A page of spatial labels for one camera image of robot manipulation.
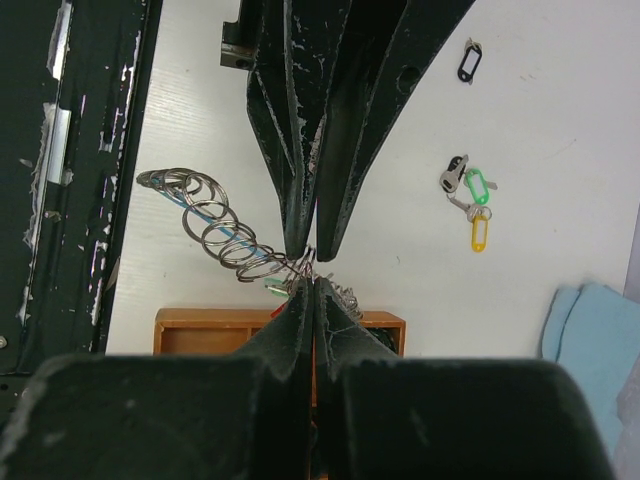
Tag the large keyring holder blue handle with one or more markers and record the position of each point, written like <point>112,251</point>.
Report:
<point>208,219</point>

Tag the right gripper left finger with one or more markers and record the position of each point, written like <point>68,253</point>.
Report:
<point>282,348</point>

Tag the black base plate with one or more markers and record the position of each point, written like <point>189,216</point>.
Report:
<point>75,77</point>

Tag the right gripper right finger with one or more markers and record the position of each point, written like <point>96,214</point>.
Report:
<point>339,338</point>

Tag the green yellow tag key bunch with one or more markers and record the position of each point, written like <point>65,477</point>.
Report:
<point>468,189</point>

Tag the light blue cloth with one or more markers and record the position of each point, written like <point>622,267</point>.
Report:
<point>593,333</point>

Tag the black tag key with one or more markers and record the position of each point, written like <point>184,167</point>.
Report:
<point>473,54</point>

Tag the rolled dark tie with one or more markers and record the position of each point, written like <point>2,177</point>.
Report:
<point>389,337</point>

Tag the wooden compartment tray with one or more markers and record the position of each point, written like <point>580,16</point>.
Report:
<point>223,331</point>

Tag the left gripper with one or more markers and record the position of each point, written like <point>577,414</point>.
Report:
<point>292,48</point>

